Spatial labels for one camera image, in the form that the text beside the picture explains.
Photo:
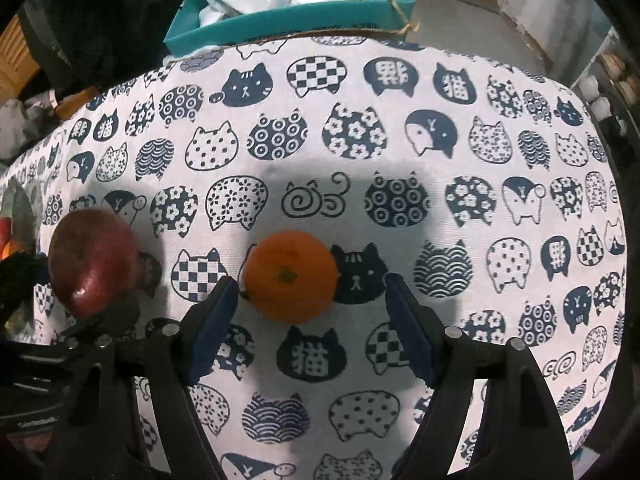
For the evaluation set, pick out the wooden louvered door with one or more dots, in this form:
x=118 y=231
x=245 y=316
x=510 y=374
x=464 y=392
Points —
x=15 y=65

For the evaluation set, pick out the dark hanging coat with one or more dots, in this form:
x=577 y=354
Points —
x=100 y=20

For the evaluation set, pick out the teal box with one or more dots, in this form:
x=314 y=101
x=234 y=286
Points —
x=300 y=20

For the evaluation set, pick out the red apple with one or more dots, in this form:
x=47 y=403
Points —
x=92 y=260

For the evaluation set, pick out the group of shoes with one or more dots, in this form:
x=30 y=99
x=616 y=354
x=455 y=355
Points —
x=600 y=105

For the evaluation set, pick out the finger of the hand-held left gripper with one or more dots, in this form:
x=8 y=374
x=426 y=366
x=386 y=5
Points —
x=20 y=280
x=117 y=312

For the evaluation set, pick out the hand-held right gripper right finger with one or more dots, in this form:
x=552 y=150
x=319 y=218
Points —
x=412 y=330

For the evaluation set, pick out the grey clothing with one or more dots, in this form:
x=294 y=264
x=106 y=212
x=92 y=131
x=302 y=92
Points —
x=25 y=125

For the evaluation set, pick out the cat print tablecloth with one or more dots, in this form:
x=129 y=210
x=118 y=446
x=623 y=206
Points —
x=350 y=220

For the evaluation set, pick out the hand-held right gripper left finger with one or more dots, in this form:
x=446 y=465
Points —
x=215 y=330

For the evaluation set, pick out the shoe rack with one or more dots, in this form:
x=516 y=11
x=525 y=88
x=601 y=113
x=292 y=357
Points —
x=617 y=67

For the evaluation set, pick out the orange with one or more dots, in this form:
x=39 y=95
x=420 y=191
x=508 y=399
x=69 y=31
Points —
x=290 y=280

